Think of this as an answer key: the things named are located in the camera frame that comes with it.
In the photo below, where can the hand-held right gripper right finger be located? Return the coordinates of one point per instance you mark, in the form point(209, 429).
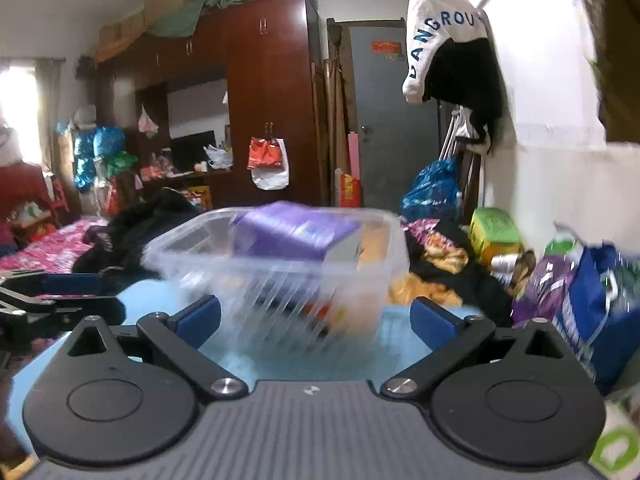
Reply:
point(432, 321)

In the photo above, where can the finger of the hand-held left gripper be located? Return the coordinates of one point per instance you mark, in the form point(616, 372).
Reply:
point(90, 310)
point(70, 283)

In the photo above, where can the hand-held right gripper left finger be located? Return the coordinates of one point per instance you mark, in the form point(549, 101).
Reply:
point(197, 319)

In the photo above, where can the white plastic basket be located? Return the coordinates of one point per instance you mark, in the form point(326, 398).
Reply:
point(210, 260)

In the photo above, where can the white orange medicine box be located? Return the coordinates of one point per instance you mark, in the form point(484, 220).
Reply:
point(350, 312)

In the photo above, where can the purple tissue pack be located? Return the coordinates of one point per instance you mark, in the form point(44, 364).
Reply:
point(295, 232)

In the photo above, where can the pink floral blanket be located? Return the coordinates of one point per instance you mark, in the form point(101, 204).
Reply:
point(55, 250)

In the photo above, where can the yellow patterned cloth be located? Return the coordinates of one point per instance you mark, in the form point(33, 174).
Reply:
point(440, 255)

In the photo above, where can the red chair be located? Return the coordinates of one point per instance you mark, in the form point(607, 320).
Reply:
point(60, 192)

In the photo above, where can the black clothing pile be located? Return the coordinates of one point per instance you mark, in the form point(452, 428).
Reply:
point(145, 220)

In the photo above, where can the green box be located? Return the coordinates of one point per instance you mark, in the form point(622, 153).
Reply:
point(492, 230)

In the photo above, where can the purple bag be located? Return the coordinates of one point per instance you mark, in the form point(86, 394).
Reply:
point(542, 285)

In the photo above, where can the blue patterned sack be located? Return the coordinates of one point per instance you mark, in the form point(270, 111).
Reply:
point(109, 141)
point(84, 160)

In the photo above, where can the green plastic bag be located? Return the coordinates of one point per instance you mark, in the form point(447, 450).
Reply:
point(120, 164)

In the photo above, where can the blue plastic bag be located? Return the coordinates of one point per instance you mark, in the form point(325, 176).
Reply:
point(430, 190)

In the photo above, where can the blue tote bag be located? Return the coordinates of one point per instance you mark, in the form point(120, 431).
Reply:
point(585, 320)

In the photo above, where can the red gift bag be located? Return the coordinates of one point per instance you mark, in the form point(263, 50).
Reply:
point(350, 189)

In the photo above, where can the white plastic bag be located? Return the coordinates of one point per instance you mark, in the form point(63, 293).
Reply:
point(219, 157)

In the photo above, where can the black monitor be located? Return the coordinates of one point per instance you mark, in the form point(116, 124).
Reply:
point(192, 150)

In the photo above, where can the grey curtain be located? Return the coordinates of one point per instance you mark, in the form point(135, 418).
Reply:
point(50, 110)

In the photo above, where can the pink and white hanging bag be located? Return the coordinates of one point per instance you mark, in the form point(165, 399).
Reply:
point(147, 122)

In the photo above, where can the red plastic bag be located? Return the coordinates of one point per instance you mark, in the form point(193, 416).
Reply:
point(265, 152)

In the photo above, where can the window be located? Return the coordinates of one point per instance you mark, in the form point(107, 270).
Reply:
point(17, 110)

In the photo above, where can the pink board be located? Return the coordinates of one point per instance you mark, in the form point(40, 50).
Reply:
point(354, 155)

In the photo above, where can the white metal rack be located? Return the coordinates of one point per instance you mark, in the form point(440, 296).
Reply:
point(457, 135)

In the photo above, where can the grey door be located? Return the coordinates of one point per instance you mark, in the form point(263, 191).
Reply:
point(390, 110)

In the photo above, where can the white and green paper bag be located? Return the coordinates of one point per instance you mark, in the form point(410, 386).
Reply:
point(620, 450)

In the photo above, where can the wooden poles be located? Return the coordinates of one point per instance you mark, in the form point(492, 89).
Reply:
point(335, 110)

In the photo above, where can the brown wooden wardrobe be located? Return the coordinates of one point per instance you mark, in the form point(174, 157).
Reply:
point(270, 85)

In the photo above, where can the cardboard boxes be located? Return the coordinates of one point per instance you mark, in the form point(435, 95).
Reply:
point(135, 17)

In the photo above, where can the red door sign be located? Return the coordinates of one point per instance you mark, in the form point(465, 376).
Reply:
point(387, 47)

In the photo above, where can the green cloth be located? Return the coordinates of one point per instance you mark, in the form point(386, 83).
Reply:
point(190, 15)

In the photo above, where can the white and black hanging jacket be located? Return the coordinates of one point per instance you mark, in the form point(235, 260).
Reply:
point(425, 25)

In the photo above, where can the dark curtain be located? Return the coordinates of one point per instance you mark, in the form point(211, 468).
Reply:
point(620, 60)

